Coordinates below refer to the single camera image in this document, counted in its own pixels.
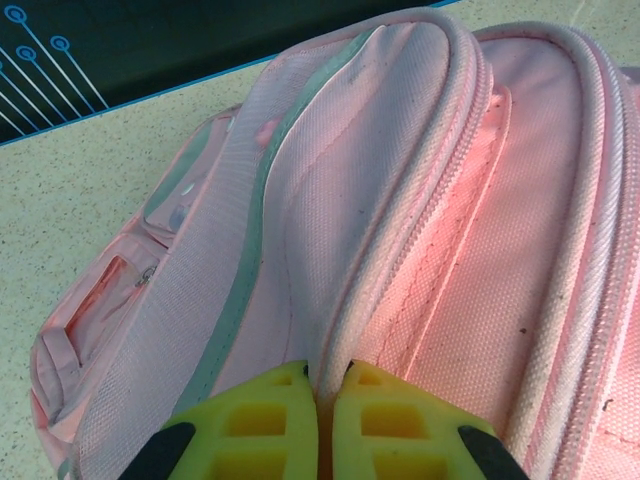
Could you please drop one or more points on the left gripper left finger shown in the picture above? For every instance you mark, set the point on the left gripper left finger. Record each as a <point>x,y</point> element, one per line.
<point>260,430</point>

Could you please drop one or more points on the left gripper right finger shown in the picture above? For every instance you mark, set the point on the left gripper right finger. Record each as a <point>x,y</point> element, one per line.
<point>395,430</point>

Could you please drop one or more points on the wide blue printed panel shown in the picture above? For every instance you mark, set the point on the wide blue printed panel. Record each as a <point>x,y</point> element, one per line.
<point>150,40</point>

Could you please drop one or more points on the pink school backpack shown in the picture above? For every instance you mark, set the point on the pink school backpack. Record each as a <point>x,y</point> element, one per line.
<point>400,200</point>

